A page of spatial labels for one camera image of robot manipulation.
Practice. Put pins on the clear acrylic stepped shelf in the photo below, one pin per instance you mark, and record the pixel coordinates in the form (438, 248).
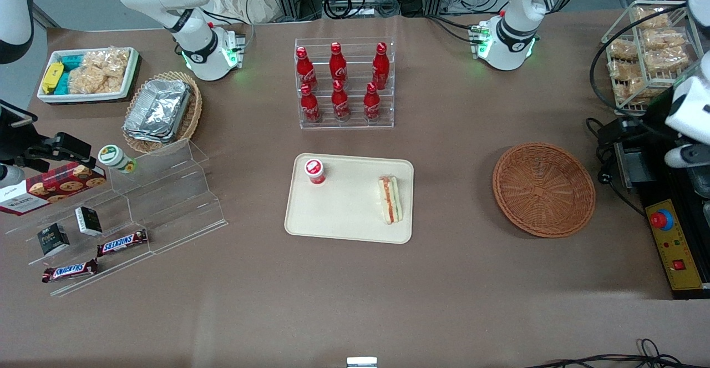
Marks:
(119, 212)
(177, 207)

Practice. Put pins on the green lid white bottle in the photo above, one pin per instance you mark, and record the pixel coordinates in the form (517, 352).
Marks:
(113, 157)

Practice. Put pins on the layered sandwich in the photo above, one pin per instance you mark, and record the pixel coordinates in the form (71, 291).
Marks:
(390, 198)

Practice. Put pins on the yellow snack packet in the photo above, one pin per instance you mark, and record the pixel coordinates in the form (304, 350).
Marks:
(52, 76)

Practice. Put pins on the red tartan cookie box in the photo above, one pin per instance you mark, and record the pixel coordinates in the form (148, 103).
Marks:
(52, 187)

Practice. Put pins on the brown round wicker basket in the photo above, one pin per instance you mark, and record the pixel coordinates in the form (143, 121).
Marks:
(543, 190)

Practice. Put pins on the Snickers chocolate bar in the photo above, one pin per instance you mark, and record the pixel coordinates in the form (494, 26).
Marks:
(69, 271)
(122, 242)

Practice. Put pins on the cream plastic serving tray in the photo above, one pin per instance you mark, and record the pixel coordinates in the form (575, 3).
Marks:
(344, 212)

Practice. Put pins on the steel pan insert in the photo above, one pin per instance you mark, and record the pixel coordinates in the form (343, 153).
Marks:
(701, 182)

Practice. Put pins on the black box white label side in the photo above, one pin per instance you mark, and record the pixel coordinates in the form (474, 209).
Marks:
(89, 221)

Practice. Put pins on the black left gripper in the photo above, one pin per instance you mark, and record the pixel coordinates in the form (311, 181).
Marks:
(650, 123)

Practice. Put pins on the teal snack packet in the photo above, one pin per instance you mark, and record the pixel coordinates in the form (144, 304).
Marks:
(71, 68)

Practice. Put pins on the white rectangular snack bin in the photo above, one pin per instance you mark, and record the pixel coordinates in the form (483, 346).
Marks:
(50, 97)

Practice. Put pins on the red cola bottle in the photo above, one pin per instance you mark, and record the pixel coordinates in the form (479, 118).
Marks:
(371, 104)
(340, 104)
(380, 65)
(310, 107)
(338, 62)
(305, 68)

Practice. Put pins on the clear acrylic bottle rack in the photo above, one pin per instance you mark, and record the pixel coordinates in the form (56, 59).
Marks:
(344, 125)

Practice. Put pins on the red yogurt drink bottle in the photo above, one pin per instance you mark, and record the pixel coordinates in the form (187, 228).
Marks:
(314, 171)

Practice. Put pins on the black box gold lettering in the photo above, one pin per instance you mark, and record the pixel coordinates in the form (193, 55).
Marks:
(52, 240)

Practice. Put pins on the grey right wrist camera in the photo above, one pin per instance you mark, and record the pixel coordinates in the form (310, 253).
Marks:
(10, 176)

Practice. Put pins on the light oval wicker basket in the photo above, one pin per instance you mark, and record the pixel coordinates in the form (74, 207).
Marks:
(191, 118)

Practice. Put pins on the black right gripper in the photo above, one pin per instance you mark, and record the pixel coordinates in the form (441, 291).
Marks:
(15, 142)

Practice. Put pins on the silver foil food container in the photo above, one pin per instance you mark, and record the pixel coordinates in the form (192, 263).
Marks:
(158, 110)

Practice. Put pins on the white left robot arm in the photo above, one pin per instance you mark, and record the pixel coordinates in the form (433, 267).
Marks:
(521, 29)

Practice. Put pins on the red emergency stop button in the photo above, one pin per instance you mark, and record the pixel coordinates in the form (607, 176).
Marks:
(661, 220)

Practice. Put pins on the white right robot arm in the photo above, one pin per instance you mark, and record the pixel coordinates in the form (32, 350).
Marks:
(194, 40)

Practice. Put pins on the clear bag puffed crackers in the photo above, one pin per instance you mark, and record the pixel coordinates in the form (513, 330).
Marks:
(89, 79)
(665, 39)
(113, 60)
(665, 61)
(622, 50)
(652, 17)
(622, 70)
(632, 90)

